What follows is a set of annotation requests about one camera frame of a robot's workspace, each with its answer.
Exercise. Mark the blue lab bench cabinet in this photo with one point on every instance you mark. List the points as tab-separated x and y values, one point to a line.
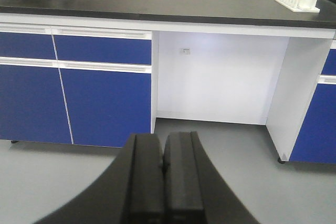
79	86

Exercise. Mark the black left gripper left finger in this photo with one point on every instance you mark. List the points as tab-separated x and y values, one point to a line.
130	190

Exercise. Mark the right blue cabinet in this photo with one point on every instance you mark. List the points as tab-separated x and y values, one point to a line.
316	139

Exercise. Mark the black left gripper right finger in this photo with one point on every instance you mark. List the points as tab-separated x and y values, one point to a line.
195	192

